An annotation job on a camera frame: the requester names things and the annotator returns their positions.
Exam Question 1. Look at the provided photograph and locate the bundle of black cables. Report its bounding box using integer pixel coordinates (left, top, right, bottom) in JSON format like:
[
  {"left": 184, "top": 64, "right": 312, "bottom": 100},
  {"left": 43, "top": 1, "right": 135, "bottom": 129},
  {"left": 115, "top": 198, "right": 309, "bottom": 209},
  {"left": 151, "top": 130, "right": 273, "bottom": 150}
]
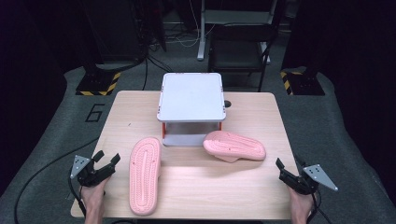
[{"left": 141, "top": 36, "right": 174, "bottom": 91}]

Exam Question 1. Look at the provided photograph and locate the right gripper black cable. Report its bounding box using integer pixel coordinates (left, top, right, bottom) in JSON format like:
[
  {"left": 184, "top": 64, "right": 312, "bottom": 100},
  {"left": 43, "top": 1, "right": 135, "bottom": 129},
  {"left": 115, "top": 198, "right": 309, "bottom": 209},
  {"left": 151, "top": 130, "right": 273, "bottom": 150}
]
[{"left": 309, "top": 189, "right": 323, "bottom": 223}]

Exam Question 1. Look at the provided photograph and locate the black folding chair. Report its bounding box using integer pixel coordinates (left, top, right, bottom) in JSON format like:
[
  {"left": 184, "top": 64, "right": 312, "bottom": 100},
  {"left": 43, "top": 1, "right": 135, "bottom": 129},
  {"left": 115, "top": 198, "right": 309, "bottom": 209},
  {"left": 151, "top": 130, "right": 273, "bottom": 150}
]
[{"left": 207, "top": 22, "right": 278, "bottom": 93}]

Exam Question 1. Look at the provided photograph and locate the person's left hand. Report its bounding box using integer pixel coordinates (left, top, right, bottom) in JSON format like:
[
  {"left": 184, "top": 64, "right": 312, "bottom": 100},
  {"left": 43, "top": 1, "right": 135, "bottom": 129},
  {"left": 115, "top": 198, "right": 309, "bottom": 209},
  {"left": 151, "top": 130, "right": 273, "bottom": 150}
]
[{"left": 79, "top": 177, "right": 110, "bottom": 209}]

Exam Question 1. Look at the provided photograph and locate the striped black stand base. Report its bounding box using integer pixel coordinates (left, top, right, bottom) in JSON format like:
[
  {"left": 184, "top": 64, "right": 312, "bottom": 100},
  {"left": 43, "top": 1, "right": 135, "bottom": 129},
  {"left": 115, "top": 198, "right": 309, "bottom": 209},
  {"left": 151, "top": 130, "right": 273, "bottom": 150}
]
[
  {"left": 75, "top": 64, "right": 122, "bottom": 97},
  {"left": 279, "top": 68, "right": 326, "bottom": 96}
]

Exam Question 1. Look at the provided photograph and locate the pink slipper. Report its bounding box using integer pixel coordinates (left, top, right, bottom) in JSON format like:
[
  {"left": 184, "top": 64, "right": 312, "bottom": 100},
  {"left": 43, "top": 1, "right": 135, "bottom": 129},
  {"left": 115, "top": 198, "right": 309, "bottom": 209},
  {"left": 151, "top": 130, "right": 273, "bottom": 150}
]
[
  {"left": 128, "top": 136, "right": 163, "bottom": 217},
  {"left": 202, "top": 130, "right": 267, "bottom": 163}
]

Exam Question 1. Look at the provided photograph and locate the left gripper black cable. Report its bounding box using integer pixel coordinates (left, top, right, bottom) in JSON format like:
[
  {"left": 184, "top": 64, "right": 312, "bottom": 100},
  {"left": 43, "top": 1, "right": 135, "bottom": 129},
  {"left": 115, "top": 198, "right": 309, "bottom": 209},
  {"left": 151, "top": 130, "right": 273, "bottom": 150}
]
[{"left": 67, "top": 176, "right": 87, "bottom": 218}]

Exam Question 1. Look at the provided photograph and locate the long black floor cable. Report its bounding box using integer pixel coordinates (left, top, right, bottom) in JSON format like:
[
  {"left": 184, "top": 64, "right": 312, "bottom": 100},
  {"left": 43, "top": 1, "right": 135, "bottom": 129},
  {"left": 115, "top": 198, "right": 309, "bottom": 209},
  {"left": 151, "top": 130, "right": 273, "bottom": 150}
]
[{"left": 13, "top": 136, "right": 101, "bottom": 224}]

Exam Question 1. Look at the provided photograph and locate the person's right hand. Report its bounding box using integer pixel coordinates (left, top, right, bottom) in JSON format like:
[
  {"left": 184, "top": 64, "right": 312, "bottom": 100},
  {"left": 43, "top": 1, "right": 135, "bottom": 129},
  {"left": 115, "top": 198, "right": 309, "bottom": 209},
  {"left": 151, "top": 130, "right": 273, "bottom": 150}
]
[{"left": 287, "top": 186, "right": 316, "bottom": 216}]

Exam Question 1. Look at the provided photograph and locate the white desk frame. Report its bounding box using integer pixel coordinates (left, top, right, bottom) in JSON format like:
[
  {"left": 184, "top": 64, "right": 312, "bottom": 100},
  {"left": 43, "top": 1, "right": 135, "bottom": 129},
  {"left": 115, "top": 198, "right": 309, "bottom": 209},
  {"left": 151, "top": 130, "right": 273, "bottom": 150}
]
[{"left": 196, "top": 0, "right": 278, "bottom": 65}]

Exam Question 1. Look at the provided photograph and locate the dark equipment cabinet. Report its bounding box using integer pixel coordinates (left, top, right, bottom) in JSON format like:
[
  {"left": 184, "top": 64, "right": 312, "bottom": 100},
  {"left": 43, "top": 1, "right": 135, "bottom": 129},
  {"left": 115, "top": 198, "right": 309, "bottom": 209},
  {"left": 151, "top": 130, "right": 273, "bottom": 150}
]
[{"left": 79, "top": 0, "right": 148, "bottom": 64}]

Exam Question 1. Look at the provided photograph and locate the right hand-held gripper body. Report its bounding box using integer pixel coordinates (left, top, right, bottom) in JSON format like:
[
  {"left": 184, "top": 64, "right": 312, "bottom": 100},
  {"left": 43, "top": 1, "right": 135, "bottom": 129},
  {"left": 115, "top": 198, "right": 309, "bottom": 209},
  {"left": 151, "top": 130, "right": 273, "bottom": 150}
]
[{"left": 278, "top": 163, "right": 340, "bottom": 196}]

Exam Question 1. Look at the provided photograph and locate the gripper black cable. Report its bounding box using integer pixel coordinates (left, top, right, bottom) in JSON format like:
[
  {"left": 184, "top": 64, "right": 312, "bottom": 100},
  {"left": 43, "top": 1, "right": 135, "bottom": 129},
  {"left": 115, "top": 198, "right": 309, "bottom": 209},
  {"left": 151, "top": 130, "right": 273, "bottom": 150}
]
[
  {"left": 67, "top": 176, "right": 87, "bottom": 218},
  {"left": 309, "top": 189, "right": 323, "bottom": 223}
]

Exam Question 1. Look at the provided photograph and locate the white shoe rack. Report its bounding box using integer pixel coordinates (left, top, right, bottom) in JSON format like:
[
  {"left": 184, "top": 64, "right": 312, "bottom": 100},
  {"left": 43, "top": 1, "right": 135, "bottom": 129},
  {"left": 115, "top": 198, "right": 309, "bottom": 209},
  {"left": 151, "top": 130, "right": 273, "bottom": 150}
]
[{"left": 156, "top": 72, "right": 228, "bottom": 147}]

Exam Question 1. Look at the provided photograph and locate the short black floor cable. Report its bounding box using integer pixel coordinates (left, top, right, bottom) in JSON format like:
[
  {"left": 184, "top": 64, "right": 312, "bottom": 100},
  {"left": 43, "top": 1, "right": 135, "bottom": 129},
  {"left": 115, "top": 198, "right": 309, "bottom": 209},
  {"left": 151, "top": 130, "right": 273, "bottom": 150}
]
[{"left": 317, "top": 206, "right": 333, "bottom": 224}]

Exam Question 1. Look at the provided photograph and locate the white cable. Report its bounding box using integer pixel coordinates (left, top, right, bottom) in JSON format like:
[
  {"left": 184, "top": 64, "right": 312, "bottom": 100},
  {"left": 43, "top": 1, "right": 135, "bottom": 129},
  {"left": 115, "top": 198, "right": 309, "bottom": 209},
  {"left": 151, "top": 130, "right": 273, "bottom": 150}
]
[{"left": 166, "top": 0, "right": 217, "bottom": 49}]

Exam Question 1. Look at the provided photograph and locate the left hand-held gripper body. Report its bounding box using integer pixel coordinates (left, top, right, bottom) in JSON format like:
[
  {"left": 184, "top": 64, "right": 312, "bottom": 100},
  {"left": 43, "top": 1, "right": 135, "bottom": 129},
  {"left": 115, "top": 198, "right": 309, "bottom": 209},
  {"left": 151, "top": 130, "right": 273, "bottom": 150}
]
[{"left": 69, "top": 154, "right": 117, "bottom": 188}]

